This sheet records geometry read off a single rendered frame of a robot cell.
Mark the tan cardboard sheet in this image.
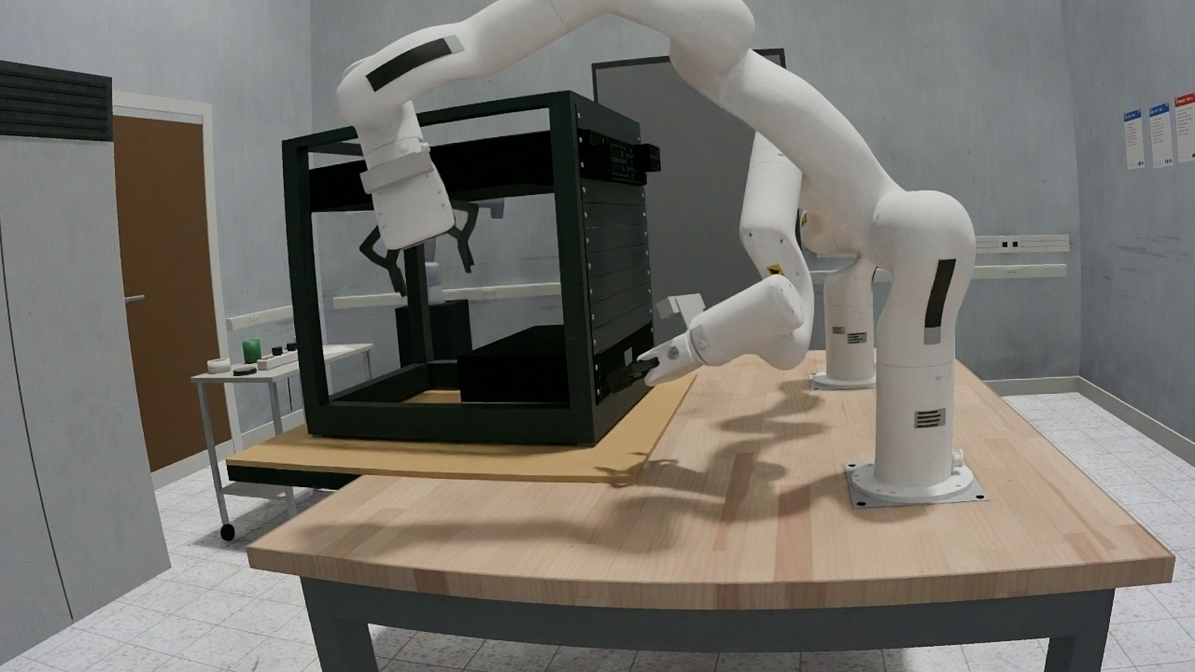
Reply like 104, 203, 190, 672
225, 372, 697, 483

